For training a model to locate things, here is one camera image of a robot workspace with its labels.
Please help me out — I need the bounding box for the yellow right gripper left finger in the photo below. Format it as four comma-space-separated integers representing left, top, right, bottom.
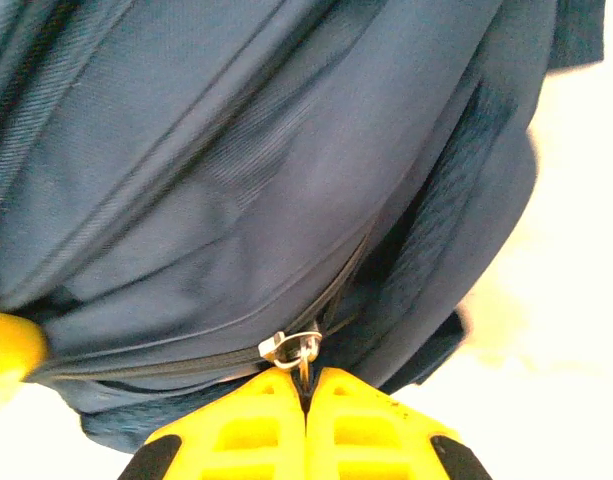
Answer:
116, 367, 307, 480

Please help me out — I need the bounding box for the navy blue backpack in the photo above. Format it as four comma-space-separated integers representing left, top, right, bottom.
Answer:
0, 0, 607, 454

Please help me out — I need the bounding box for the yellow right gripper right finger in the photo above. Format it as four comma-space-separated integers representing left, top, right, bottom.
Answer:
305, 367, 495, 480

